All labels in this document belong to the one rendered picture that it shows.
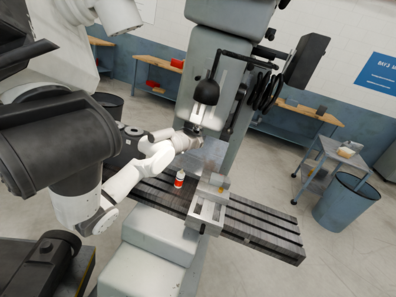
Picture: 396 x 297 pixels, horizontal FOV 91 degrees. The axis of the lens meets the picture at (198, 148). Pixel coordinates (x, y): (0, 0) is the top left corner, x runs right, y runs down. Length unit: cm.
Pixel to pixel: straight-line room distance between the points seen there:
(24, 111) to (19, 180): 10
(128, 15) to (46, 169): 26
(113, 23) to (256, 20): 38
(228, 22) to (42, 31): 44
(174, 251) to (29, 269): 62
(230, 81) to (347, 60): 470
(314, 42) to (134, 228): 105
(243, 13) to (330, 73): 465
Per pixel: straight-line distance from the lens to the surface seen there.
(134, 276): 97
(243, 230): 96
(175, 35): 529
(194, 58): 70
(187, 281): 159
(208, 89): 54
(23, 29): 34
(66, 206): 45
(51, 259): 118
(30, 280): 118
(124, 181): 61
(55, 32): 39
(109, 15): 40
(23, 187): 32
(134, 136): 98
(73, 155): 32
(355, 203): 282
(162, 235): 93
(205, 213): 84
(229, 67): 67
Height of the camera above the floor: 160
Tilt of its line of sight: 29 degrees down
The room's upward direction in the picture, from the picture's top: 17 degrees clockwise
